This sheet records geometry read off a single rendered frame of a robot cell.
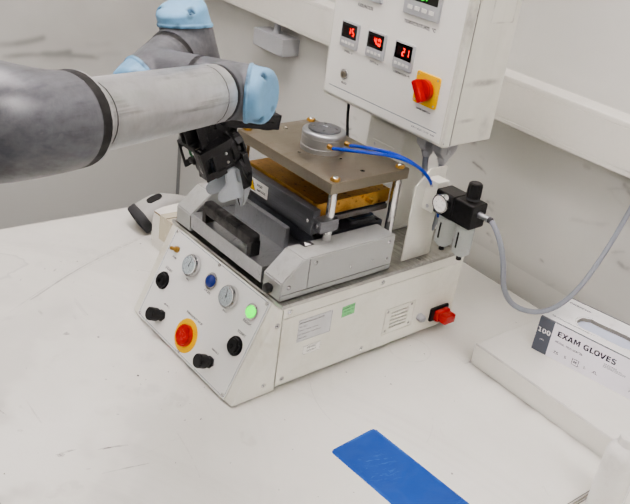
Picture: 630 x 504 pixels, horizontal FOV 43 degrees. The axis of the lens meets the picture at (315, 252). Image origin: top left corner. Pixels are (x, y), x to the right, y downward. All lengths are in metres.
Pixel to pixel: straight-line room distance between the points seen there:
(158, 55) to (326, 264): 0.45
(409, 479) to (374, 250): 0.39
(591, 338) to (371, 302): 0.40
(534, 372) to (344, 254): 0.42
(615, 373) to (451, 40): 0.65
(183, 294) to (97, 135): 0.73
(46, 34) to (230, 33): 0.57
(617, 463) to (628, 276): 0.53
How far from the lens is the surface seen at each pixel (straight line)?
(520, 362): 1.53
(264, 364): 1.34
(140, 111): 0.84
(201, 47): 1.17
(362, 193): 1.41
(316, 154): 1.40
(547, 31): 1.75
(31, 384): 1.41
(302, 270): 1.29
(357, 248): 1.36
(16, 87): 0.75
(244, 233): 1.33
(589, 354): 1.53
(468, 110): 1.43
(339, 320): 1.41
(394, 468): 1.30
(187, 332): 1.43
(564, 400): 1.47
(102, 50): 2.79
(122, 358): 1.46
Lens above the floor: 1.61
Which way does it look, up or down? 28 degrees down
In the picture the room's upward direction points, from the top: 8 degrees clockwise
